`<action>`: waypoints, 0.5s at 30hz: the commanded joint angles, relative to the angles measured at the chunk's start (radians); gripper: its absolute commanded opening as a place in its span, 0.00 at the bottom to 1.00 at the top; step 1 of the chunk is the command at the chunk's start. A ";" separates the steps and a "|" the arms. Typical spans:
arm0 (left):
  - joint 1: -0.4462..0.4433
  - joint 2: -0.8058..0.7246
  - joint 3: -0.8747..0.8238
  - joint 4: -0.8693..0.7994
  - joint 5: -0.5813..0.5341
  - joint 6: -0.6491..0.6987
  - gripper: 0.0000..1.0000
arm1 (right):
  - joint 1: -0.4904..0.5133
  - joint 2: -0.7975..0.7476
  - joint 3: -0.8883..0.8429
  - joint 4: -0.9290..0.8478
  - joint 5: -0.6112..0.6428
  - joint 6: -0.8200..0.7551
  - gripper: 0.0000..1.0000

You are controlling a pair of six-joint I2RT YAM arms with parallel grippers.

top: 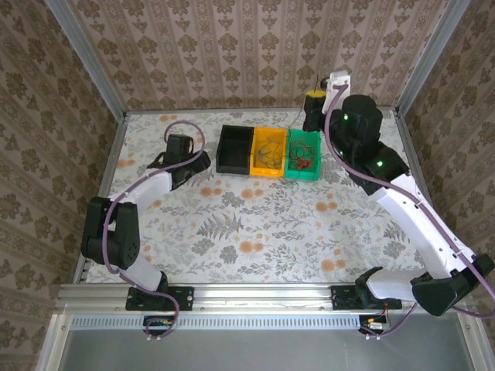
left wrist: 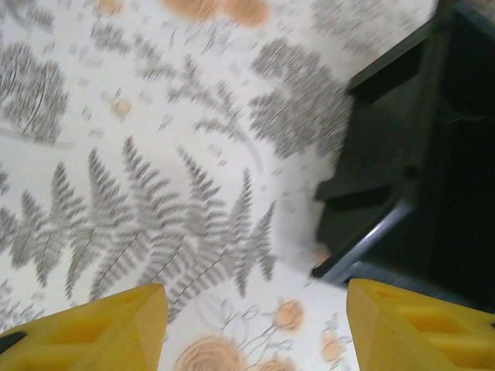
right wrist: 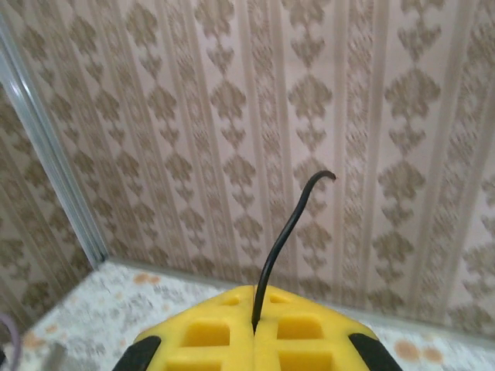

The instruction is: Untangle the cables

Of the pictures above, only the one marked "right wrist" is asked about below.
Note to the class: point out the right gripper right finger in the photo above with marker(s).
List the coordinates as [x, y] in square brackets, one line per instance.
[301, 348]

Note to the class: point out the aluminium frame post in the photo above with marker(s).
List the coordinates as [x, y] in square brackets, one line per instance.
[50, 154]

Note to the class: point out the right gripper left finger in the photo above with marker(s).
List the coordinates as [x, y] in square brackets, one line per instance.
[216, 348]

